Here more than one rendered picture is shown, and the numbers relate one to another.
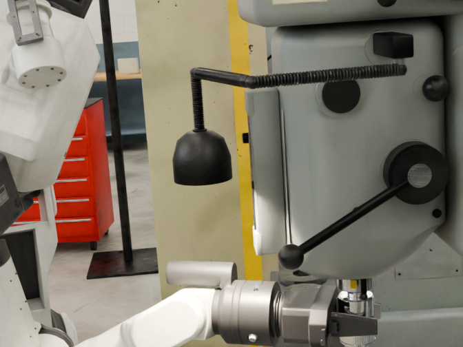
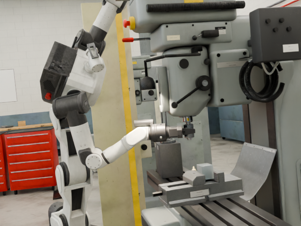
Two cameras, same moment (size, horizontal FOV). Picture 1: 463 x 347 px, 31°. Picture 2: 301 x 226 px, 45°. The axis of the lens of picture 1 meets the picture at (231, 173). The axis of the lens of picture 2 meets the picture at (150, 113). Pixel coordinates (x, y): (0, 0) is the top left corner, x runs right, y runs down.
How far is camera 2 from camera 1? 0.78 m
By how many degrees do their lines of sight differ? 13
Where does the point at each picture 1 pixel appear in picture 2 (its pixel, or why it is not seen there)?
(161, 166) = (98, 132)
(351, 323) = (187, 130)
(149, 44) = not seen: hidden behind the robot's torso
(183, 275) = (139, 123)
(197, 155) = (147, 81)
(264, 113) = (162, 72)
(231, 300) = (154, 127)
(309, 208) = (177, 94)
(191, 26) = (108, 81)
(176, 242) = not seen: hidden behind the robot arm
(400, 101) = (198, 65)
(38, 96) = (92, 76)
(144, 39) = not seen: hidden behind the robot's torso
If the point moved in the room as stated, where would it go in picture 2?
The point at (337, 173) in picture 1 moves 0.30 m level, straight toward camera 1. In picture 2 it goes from (183, 84) to (195, 82)
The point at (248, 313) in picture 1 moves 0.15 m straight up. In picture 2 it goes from (159, 130) to (156, 98)
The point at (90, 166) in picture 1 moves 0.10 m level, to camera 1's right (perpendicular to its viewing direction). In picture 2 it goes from (52, 154) to (58, 153)
